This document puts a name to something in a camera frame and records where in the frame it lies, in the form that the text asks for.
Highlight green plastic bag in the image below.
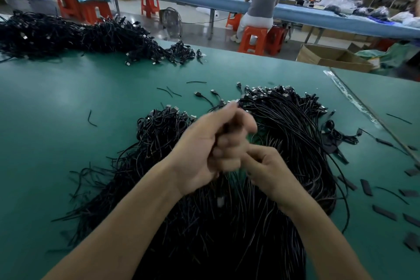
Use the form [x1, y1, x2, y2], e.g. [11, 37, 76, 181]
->
[355, 42, 420, 76]

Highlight orange plastic stool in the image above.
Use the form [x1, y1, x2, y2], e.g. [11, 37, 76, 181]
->
[77, 0, 113, 25]
[226, 12, 243, 32]
[238, 26, 268, 56]
[266, 26, 289, 56]
[141, 0, 161, 19]
[55, 0, 82, 21]

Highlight clear plastic strip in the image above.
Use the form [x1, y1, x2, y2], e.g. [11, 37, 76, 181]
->
[323, 70, 383, 129]

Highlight open cardboard box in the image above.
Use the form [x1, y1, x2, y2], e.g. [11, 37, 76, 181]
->
[296, 44, 375, 73]

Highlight long blue workbench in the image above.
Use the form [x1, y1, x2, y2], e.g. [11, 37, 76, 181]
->
[0, 0, 420, 39]

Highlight dark cable bundles in bags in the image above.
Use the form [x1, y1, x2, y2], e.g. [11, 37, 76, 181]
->
[324, 3, 392, 18]

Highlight long heap of black cables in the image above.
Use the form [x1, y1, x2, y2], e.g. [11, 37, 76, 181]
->
[0, 10, 171, 67]

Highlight person's left forearm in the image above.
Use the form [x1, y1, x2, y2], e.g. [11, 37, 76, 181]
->
[42, 158, 186, 280]

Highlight coiled black cable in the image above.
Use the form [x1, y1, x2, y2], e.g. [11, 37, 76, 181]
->
[321, 120, 363, 164]

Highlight small bundle of black cables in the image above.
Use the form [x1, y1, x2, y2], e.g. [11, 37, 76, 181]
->
[164, 40, 206, 66]

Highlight person's right hand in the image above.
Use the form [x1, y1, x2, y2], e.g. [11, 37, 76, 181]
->
[240, 144, 314, 215]

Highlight large pile of black cables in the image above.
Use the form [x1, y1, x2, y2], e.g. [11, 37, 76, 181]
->
[49, 84, 352, 280]

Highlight person's left hand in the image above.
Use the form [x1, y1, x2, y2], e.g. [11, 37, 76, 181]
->
[166, 102, 259, 196]

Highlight loose black connector cable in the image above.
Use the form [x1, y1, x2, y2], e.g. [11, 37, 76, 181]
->
[210, 89, 228, 105]
[194, 91, 214, 107]

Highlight person's right forearm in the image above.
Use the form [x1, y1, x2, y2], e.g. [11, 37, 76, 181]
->
[284, 186, 373, 280]

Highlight metal wire fan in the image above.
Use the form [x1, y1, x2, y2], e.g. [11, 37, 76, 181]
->
[162, 7, 183, 41]

